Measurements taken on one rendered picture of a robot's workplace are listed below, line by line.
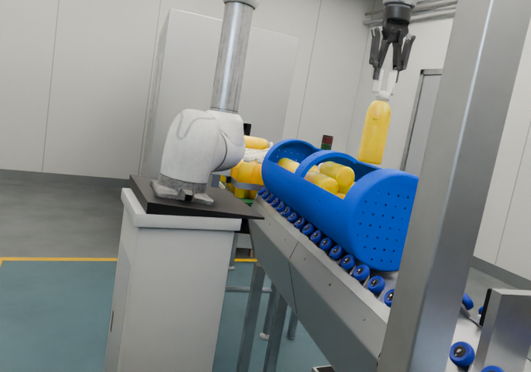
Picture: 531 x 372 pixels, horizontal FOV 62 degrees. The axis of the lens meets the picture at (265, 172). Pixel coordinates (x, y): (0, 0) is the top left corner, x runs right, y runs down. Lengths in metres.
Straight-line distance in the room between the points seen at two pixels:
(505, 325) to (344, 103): 6.41
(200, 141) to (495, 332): 0.90
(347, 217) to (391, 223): 0.13
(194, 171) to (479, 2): 0.98
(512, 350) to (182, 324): 0.90
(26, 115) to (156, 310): 4.77
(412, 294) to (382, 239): 0.66
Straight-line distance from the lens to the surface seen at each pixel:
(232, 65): 1.56
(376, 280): 1.14
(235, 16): 1.59
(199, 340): 1.49
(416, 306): 0.59
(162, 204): 1.27
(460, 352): 0.92
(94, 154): 6.02
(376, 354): 1.09
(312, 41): 6.89
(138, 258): 1.32
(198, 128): 1.35
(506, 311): 0.95
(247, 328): 2.20
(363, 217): 1.20
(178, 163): 1.35
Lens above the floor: 1.33
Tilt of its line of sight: 8 degrees down
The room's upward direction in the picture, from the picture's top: 10 degrees clockwise
